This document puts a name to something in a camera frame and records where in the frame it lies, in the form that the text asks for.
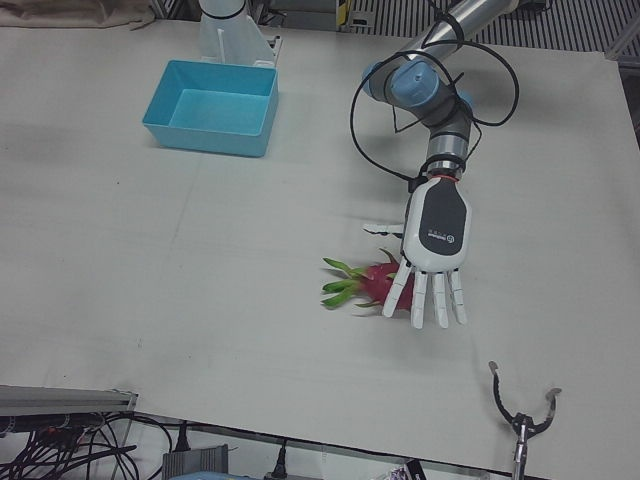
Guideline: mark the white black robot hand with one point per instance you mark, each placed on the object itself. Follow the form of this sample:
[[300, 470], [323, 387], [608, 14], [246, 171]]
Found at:
[[437, 225]]

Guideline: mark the blue plastic bin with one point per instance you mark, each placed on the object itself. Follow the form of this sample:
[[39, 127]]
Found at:
[[210, 140]]

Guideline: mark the yellow black striped post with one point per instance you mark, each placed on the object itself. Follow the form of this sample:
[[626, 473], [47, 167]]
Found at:
[[343, 11]]

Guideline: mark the black plug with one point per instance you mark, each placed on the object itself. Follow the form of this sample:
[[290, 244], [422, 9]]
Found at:
[[181, 437], [280, 460]]

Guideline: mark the white plastic stand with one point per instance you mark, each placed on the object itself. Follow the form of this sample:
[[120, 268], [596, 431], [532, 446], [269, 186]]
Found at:
[[230, 40]]

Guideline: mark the aluminium frame rail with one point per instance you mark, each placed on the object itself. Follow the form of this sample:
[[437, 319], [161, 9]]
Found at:
[[625, 42]]

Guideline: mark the aluminium profile bar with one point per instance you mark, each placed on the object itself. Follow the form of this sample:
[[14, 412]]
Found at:
[[60, 397]]

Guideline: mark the beige cloth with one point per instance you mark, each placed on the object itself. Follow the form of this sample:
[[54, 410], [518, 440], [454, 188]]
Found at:
[[75, 12]]

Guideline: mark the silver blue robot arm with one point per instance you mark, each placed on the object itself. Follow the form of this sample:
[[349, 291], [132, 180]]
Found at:
[[425, 90]]

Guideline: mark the black claw tool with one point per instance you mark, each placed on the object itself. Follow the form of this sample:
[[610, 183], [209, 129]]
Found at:
[[522, 425]]

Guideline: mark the pink dragon fruit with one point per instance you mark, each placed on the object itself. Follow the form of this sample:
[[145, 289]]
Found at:
[[375, 280]]

